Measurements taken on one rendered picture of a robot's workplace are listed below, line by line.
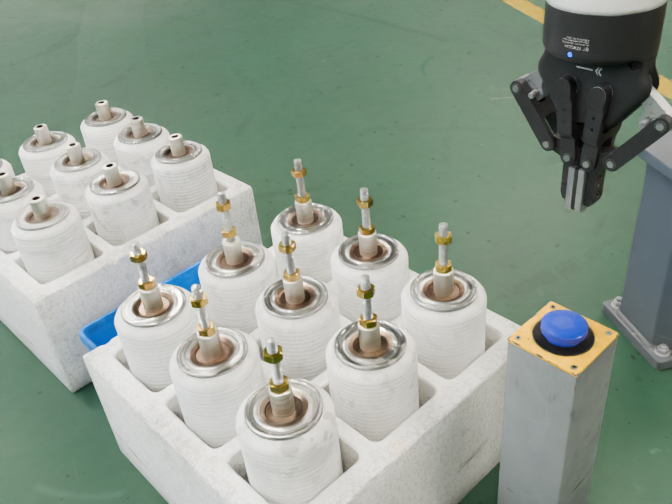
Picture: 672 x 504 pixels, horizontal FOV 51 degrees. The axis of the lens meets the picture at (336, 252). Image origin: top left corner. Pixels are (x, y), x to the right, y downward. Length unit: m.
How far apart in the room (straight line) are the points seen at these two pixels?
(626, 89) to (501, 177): 1.03
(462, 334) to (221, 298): 0.29
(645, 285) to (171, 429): 0.67
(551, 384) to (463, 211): 0.80
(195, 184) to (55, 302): 0.28
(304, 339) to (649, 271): 0.51
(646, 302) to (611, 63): 0.65
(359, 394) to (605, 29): 0.42
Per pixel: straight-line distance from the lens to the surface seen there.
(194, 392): 0.75
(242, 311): 0.88
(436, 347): 0.80
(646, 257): 1.07
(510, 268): 1.27
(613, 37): 0.49
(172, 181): 1.16
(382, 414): 0.75
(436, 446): 0.79
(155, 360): 0.84
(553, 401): 0.67
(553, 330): 0.65
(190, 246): 1.16
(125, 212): 1.11
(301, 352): 0.81
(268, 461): 0.68
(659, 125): 0.51
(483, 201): 1.45
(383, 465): 0.73
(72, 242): 1.08
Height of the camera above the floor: 0.76
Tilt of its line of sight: 35 degrees down
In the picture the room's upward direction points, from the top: 6 degrees counter-clockwise
